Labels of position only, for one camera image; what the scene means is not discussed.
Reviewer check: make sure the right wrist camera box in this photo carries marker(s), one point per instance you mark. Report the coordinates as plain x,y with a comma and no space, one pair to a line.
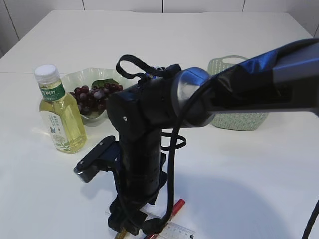
105,156

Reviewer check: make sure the gold marker pen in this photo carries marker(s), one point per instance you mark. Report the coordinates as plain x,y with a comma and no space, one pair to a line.
121,234

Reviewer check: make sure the purple artificial grape bunch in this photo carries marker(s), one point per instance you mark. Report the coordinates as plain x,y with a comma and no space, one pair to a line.
92,101

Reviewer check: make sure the green wavy plastic plate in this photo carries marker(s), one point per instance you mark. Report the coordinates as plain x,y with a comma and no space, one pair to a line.
87,77

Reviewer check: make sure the green plastic woven basket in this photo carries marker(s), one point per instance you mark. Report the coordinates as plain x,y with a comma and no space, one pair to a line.
235,121

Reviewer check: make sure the blue scissors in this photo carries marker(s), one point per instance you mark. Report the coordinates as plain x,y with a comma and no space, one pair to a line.
154,72

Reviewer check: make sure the clear plastic ruler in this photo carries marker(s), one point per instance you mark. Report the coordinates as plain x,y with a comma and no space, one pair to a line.
171,231

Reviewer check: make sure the red marker pen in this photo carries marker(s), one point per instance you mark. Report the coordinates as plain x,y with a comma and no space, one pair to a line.
176,208

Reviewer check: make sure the yellow tea plastic bottle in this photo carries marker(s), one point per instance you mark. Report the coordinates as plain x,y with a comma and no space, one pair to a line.
59,111

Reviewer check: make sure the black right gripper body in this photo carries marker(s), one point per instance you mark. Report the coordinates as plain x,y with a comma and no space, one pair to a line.
137,183

